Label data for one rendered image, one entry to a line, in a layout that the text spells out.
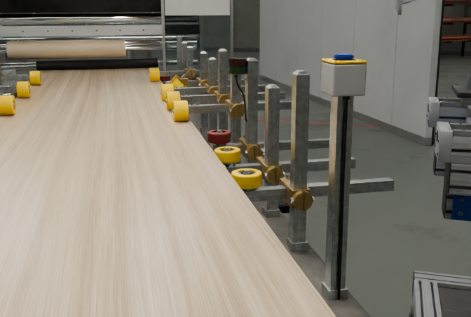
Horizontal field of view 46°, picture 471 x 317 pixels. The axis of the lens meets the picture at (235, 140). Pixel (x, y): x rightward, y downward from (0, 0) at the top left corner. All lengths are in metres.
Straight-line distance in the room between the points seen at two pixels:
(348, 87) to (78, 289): 0.62
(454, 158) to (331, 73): 0.63
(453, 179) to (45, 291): 1.14
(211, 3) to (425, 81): 2.49
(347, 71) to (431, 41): 4.58
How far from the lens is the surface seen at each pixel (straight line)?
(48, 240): 1.12
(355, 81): 1.14
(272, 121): 1.65
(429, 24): 5.74
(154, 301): 0.87
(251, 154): 1.90
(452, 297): 2.45
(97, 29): 4.12
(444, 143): 1.64
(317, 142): 2.03
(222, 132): 1.94
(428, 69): 5.73
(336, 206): 1.21
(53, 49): 4.14
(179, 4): 4.12
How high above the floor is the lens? 1.32
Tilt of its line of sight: 13 degrees down
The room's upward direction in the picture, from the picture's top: straight up
